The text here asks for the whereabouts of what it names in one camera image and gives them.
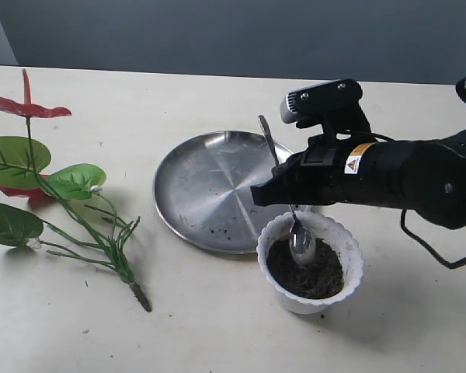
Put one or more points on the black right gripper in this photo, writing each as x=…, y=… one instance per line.
x=311, y=177

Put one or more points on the stainless steel spoon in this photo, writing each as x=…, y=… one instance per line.
x=302, y=244

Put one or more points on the artificial red anthurium plant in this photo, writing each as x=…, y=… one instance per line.
x=77, y=188

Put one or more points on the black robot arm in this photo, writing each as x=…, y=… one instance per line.
x=426, y=176

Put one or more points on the white scalloped plastic pot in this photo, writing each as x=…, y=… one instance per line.
x=321, y=227

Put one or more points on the dark potting soil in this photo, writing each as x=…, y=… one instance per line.
x=322, y=278

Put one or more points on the round stainless steel plate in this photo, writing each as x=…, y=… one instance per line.
x=202, y=191

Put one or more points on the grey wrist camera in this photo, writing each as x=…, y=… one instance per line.
x=334, y=105

